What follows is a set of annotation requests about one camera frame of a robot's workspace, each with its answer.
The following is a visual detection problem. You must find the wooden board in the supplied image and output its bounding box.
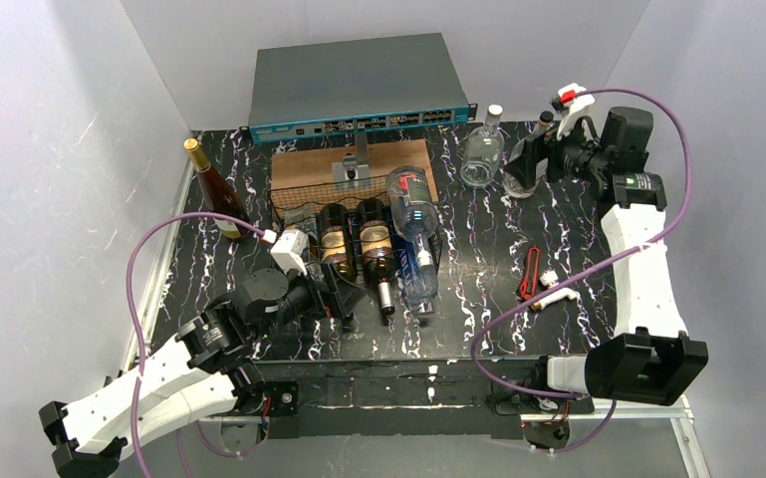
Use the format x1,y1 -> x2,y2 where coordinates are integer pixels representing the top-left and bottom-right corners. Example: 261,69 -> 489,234
270,139 -> 438,210

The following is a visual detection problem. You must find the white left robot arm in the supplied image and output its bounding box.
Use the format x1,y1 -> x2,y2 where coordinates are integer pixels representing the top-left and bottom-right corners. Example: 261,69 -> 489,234
39,262 -> 366,477

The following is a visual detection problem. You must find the grey metal bracket post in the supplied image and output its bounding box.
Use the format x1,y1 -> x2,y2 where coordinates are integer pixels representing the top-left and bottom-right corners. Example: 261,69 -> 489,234
332,131 -> 371,190

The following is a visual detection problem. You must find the clear bottle with white cap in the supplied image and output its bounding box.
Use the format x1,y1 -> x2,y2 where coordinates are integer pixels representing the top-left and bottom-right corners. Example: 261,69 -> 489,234
460,104 -> 505,189

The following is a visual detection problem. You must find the white plastic faucet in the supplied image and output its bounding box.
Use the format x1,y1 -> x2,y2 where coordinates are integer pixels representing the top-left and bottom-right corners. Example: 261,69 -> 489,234
530,270 -> 580,312

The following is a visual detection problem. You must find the amber wine bottle gold cap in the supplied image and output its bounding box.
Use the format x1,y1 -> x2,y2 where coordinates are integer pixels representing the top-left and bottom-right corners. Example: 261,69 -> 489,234
183,137 -> 249,222

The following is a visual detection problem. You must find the dark green wine bottle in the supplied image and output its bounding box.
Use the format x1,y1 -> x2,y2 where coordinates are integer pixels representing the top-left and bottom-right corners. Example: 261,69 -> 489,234
318,202 -> 359,332

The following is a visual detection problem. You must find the clear bottle with cork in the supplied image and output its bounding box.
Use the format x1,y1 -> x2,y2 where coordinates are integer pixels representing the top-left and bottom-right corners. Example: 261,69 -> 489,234
502,111 -> 554,199

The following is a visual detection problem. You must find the clear embossed bottle in rack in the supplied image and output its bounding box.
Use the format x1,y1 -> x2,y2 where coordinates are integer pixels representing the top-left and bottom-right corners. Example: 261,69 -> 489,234
284,205 -> 320,260

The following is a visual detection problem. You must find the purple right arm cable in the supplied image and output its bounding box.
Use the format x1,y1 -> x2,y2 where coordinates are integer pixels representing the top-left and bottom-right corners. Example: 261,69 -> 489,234
469,88 -> 695,456

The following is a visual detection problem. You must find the dark bottle with black cap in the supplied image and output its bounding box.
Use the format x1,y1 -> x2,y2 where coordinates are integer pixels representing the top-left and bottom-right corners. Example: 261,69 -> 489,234
357,197 -> 396,319

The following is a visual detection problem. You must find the grey network switch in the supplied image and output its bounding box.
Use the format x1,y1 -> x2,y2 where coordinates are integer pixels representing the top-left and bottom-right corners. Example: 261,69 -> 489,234
246,33 -> 477,143

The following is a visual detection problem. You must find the red black utility knife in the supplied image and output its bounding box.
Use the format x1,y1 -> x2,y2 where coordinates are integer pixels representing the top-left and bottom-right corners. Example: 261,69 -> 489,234
518,246 -> 541,302

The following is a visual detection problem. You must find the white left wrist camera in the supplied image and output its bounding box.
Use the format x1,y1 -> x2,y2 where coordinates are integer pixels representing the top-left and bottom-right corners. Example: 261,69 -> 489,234
261,228 -> 309,276

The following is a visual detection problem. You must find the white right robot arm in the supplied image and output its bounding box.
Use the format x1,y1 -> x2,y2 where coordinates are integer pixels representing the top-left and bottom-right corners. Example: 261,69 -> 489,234
504,107 -> 708,406

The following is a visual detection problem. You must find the black wire wine rack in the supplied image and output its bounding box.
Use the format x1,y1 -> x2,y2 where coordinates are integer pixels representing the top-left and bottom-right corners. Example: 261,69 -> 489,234
270,166 -> 440,295

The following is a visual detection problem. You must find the clear bottle with dark label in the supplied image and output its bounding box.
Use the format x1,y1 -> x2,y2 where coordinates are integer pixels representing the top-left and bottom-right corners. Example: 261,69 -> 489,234
386,166 -> 438,269

